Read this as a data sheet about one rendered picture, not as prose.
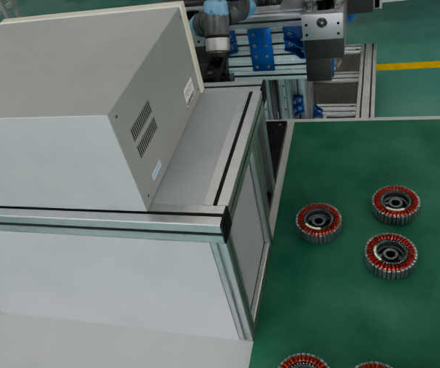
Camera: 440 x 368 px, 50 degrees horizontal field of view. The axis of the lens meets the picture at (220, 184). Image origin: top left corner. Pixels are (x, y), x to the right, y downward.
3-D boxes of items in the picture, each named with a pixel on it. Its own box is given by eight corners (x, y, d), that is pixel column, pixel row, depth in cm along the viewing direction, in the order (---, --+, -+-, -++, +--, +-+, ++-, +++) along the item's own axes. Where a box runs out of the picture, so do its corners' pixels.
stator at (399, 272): (406, 238, 111) (408, 228, 108) (423, 277, 103) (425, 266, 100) (358, 245, 112) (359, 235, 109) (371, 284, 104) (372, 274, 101)
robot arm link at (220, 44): (226, 36, 139) (199, 39, 142) (226, 52, 141) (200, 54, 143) (232, 38, 146) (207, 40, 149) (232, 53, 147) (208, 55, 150)
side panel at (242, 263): (260, 239, 119) (241, 139, 98) (272, 240, 118) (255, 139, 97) (240, 339, 100) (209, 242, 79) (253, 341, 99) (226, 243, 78)
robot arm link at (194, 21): (221, 29, 160) (234, 25, 150) (193, 41, 157) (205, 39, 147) (212, 6, 158) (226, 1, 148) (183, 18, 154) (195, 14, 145)
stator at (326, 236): (308, 207, 124) (308, 196, 122) (349, 219, 119) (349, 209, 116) (289, 236, 118) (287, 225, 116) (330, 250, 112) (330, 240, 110)
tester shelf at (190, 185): (21, 105, 128) (13, 91, 125) (267, 96, 108) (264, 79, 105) (-88, 225, 97) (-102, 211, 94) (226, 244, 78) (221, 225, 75)
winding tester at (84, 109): (43, 95, 120) (4, 18, 106) (205, 88, 107) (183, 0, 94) (-52, 204, 93) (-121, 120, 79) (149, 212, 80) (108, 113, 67)
